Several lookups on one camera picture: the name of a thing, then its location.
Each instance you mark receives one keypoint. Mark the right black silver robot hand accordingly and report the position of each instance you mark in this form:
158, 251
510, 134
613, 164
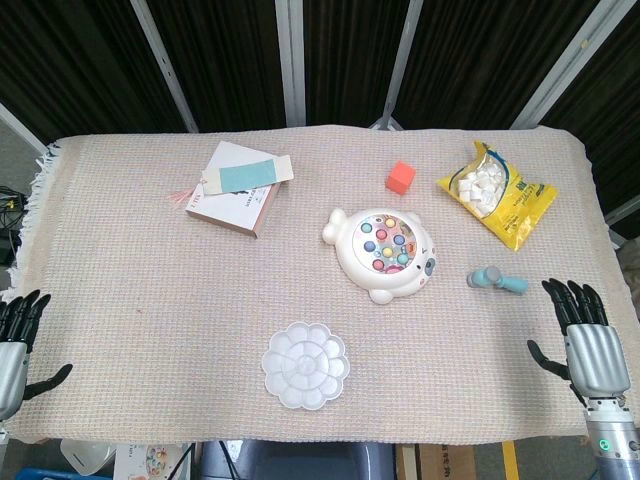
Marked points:
595, 355

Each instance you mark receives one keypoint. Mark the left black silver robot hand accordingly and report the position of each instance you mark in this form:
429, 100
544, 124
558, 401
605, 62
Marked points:
12, 365

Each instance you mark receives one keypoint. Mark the teal grey toy hammer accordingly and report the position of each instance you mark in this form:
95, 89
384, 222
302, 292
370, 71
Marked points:
487, 277

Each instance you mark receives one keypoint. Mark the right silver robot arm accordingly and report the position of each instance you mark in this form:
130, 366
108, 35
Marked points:
612, 440

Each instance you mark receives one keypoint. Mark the white seal-shaped fishing game toy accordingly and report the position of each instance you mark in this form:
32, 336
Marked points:
385, 260

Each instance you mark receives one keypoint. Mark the white plastic container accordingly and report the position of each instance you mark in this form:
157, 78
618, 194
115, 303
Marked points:
87, 457

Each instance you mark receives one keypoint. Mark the beige woven table cloth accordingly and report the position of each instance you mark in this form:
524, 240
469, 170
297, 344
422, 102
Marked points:
150, 310

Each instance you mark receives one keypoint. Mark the yellow bag of white sweets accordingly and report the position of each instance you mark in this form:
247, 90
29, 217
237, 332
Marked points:
520, 215

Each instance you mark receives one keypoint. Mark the white box with colourful print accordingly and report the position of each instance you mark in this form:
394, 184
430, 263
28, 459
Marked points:
150, 462

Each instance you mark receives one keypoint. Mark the brown cardboard box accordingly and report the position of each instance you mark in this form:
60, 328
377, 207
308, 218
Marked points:
440, 462

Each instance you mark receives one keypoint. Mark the orange cube block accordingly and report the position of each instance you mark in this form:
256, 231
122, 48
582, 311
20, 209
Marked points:
400, 179

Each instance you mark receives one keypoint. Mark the open cardboard box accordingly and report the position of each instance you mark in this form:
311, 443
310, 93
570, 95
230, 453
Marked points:
230, 212

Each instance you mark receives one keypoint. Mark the white flower paint palette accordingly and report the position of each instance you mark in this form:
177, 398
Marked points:
306, 367

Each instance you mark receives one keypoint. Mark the beige teal tasselled bookmark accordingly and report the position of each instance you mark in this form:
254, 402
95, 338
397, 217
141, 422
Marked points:
247, 177

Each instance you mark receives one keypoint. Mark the dark grey chair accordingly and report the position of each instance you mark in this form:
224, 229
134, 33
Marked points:
300, 462

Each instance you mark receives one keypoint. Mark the black pleated curtain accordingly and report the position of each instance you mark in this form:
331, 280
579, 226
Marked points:
225, 50

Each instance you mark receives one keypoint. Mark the silver aluminium frame post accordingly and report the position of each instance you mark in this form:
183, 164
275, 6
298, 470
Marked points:
22, 127
565, 60
400, 60
165, 65
291, 60

